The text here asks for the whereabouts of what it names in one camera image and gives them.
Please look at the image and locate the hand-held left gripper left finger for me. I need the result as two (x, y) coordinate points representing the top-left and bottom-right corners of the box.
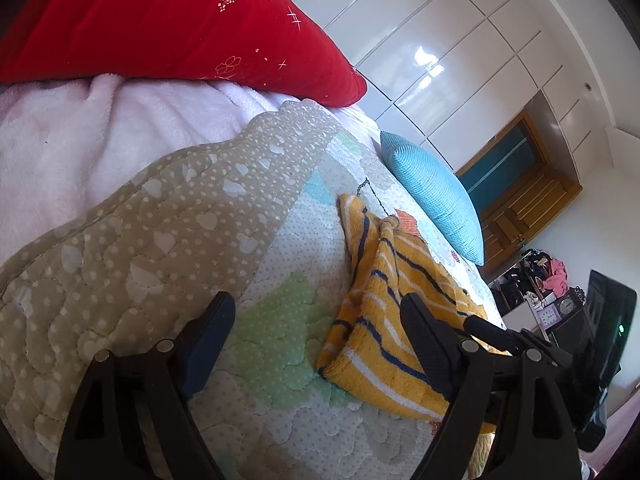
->
(54, 291), (237, 480)

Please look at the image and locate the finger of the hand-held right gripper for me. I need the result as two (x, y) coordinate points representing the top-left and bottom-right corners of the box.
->
(464, 315), (575, 368)

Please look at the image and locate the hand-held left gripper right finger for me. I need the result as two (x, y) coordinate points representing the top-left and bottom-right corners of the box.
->
(400, 292), (583, 480)

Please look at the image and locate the yellow striped knit garment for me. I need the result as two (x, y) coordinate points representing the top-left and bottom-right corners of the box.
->
(316, 192), (511, 436)

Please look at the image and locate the pile of clothes on rack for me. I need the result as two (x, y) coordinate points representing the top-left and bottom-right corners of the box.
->
(492, 247), (571, 311)

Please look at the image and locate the cream television cabinet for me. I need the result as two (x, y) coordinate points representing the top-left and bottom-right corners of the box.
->
(501, 300), (546, 333)

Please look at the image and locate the purple desk clock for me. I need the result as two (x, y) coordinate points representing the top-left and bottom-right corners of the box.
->
(536, 305), (562, 332)

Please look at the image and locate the patterned beige quilt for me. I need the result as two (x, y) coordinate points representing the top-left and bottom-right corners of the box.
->
(0, 100), (506, 480)

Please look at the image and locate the wooden door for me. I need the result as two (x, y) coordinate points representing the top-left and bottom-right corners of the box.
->
(480, 160), (583, 276)

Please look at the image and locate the blue pillow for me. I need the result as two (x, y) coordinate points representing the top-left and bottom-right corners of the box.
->
(380, 130), (486, 267)

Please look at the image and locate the pink fleece blanket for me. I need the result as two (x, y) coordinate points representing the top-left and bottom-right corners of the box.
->
(0, 74), (381, 266)

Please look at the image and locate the glossy white wardrobe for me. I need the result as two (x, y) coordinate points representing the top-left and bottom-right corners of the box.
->
(290, 0), (601, 176)

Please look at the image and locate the red embroidered pillow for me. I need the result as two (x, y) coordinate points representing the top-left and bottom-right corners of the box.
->
(0, 0), (368, 108)

